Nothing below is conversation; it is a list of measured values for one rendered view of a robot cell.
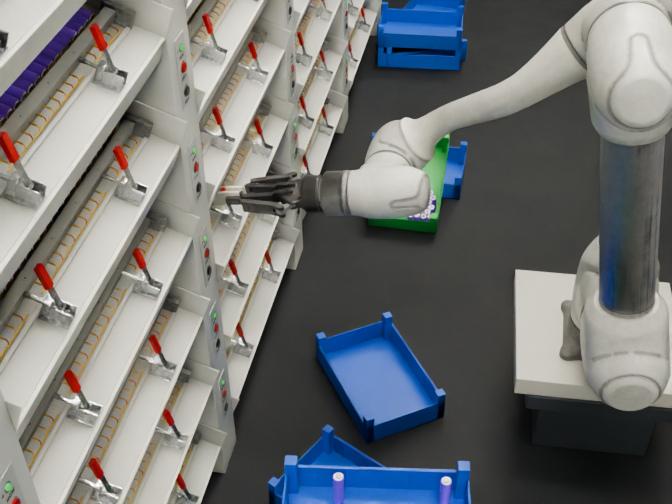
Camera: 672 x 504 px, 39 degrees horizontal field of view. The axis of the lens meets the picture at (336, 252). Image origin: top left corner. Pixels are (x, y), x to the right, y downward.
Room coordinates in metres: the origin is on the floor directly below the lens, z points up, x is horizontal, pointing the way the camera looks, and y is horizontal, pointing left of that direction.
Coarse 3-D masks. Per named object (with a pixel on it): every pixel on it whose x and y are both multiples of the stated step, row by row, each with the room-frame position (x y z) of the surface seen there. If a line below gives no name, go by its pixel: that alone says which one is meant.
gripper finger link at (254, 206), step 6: (246, 204) 1.53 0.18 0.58; (252, 204) 1.53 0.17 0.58; (258, 204) 1.52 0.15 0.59; (264, 204) 1.52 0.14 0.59; (270, 204) 1.51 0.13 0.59; (276, 204) 1.51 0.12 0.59; (246, 210) 1.53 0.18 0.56; (252, 210) 1.53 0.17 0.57; (258, 210) 1.52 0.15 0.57; (264, 210) 1.52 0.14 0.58; (270, 210) 1.51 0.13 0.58; (282, 210) 1.50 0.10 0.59; (282, 216) 1.50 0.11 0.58
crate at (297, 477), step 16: (288, 464) 0.97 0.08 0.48; (464, 464) 0.96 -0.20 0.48; (288, 480) 0.96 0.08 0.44; (304, 480) 0.98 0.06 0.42; (320, 480) 0.98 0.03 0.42; (352, 480) 0.97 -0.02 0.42; (368, 480) 0.97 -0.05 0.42; (384, 480) 0.97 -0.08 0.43; (400, 480) 0.97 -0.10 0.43; (416, 480) 0.97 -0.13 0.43; (432, 480) 0.97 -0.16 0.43; (464, 480) 0.95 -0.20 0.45; (288, 496) 0.96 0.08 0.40; (304, 496) 0.96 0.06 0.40; (320, 496) 0.96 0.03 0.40; (352, 496) 0.96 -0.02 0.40; (368, 496) 0.96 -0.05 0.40; (384, 496) 0.96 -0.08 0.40; (400, 496) 0.96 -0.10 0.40; (416, 496) 0.96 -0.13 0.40; (432, 496) 0.95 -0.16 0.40; (464, 496) 0.95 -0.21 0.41
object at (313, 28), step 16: (320, 0) 2.61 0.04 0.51; (336, 0) 2.65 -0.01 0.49; (304, 16) 2.50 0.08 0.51; (320, 16) 2.52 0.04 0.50; (304, 32) 2.42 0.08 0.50; (320, 32) 2.45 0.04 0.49; (304, 48) 2.27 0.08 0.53; (320, 48) 2.42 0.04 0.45; (304, 64) 2.26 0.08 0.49; (304, 80) 2.19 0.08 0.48
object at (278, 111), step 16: (272, 96) 2.00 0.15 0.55; (272, 112) 2.00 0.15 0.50; (288, 112) 1.99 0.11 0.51; (272, 128) 1.95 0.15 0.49; (272, 144) 1.89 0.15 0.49; (256, 160) 1.81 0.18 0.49; (240, 176) 1.74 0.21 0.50; (256, 176) 1.76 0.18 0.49; (240, 208) 1.64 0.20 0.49; (240, 224) 1.59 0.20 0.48; (224, 240) 1.53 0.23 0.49; (224, 256) 1.48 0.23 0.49
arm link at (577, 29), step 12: (600, 0) 1.47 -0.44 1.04; (612, 0) 1.42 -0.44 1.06; (624, 0) 1.40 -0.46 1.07; (636, 0) 1.39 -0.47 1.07; (648, 0) 1.40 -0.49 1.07; (660, 0) 1.41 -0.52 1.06; (588, 12) 1.45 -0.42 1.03; (600, 12) 1.41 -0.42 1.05; (576, 24) 1.46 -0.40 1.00; (588, 24) 1.42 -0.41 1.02; (576, 36) 1.45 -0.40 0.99; (576, 48) 1.44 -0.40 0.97
